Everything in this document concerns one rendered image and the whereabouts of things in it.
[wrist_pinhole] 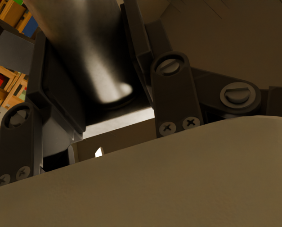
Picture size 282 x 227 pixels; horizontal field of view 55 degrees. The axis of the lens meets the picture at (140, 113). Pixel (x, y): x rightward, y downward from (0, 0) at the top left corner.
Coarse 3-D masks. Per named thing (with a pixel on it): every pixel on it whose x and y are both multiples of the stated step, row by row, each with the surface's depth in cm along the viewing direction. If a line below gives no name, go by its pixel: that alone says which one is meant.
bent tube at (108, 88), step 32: (32, 0) 9; (64, 0) 8; (96, 0) 9; (64, 32) 9; (96, 32) 9; (64, 64) 11; (96, 64) 10; (128, 64) 11; (96, 96) 12; (128, 96) 12; (96, 128) 12
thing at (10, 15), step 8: (0, 0) 633; (8, 8) 601; (16, 8) 615; (24, 8) 619; (0, 16) 603; (8, 16) 617; (16, 16) 621; (32, 16) 626; (16, 24) 628; (24, 24) 622; (32, 24) 633; (24, 32) 636; (32, 32) 640
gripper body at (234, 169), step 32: (192, 128) 6; (224, 128) 6; (256, 128) 5; (96, 160) 6; (128, 160) 6; (160, 160) 6; (192, 160) 5; (224, 160) 5; (256, 160) 5; (0, 192) 6; (32, 192) 6; (64, 192) 6; (96, 192) 5; (128, 192) 5; (160, 192) 5; (192, 192) 5; (224, 192) 5; (256, 192) 5; (0, 224) 6; (32, 224) 5; (64, 224) 5; (96, 224) 5; (128, 224) 5; (160, 224) 5; (192, 224) 4; (224, 224) 4; (256, 224) 4
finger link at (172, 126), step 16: (160, 64) 9; (176, 64) 8; (160, 80) 8; (176, 80) 8; (192, 80) 8; (160, 96) 8; (176, 96) 7; (192, 96) 7; (160, 112) 7; (176, 112) 7; (192, 112) 7; (160, 128) 7; (176, 128) 7
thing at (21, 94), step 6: (6, 0) 834; (0, 6) 801; (0, 12) 844; (18, 24) 842; (18, 72) 894; (0, 78) 891; (0, 84) 892; (6, 84) 889; (18, 96) 918; (24, 96) 928; (6, 108) 922
